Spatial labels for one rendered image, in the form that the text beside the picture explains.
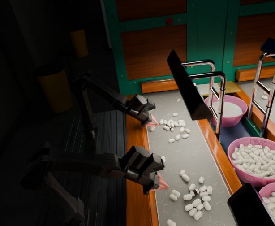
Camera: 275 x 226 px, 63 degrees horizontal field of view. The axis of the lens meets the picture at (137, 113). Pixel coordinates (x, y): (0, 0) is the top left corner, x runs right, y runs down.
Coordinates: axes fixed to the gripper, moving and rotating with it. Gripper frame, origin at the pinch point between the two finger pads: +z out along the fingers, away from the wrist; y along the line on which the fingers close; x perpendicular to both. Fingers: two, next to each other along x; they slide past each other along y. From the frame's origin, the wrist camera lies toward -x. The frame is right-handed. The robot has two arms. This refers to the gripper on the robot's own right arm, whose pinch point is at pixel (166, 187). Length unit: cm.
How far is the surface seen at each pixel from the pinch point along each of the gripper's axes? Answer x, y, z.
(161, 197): 7.1, 1.1, 3.1
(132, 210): 12.9, -5.2, -7.6
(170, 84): -12, 83, 10
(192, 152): -5.3, 24.8, 17.4
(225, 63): -44, 89, 35
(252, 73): -49, 83, 53
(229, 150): -17.5, 21.3, 29.5
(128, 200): 14.0, -0.4, -8.9
